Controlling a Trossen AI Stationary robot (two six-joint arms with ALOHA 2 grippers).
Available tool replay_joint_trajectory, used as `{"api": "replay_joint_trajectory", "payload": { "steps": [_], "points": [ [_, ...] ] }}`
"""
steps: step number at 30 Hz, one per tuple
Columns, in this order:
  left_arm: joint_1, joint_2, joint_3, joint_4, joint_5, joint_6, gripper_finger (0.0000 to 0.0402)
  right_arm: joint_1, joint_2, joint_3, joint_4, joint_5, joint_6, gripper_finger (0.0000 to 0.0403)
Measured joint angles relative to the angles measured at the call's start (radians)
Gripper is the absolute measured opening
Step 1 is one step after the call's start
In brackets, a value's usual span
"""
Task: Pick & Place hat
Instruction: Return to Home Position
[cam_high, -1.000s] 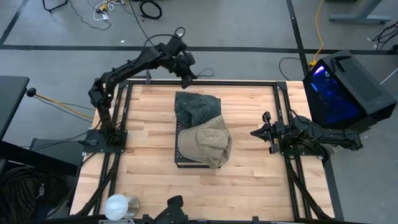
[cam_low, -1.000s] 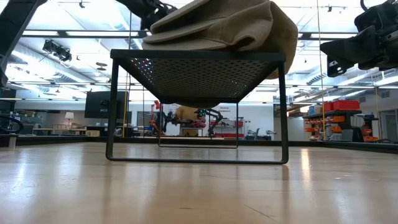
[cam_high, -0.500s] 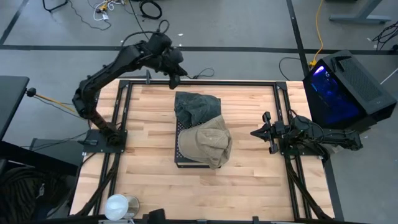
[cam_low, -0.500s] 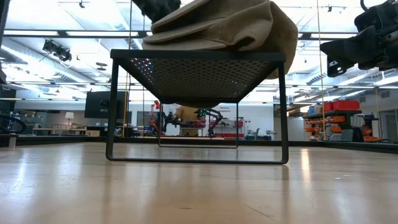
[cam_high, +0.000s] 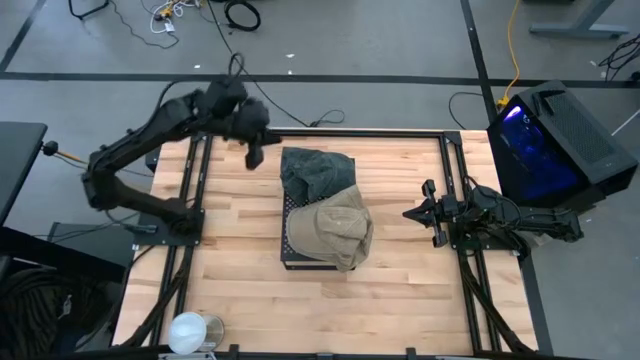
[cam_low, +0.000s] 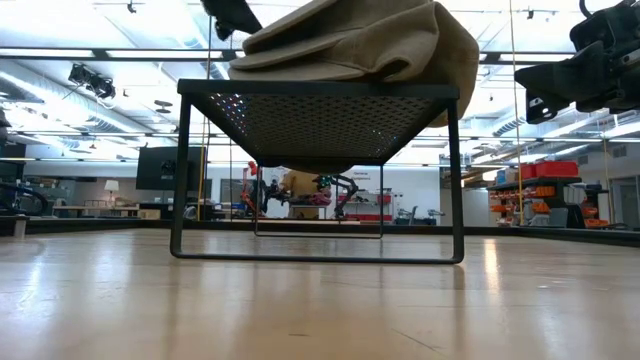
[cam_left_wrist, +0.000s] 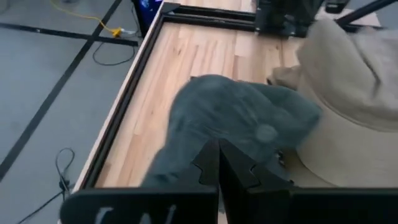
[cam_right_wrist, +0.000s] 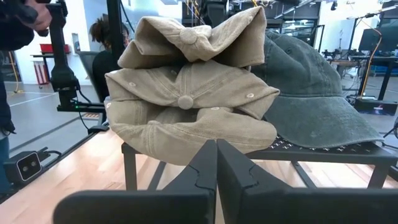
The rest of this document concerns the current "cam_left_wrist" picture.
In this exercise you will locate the dark green cap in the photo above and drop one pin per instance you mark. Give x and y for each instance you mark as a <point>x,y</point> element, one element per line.
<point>233,109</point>

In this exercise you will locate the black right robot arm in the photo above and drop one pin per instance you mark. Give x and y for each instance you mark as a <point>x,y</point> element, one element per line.
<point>280,15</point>

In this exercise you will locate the black computer tower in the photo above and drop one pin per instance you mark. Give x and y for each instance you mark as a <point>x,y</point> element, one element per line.
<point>146,9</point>

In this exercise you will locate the beige cap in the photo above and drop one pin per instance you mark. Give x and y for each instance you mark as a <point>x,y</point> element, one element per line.
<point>342,68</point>

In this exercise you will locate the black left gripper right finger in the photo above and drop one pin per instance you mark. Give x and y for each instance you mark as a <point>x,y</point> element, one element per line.
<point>242,193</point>

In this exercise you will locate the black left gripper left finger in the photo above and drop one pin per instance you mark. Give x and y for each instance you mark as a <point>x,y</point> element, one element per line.
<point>210,168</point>

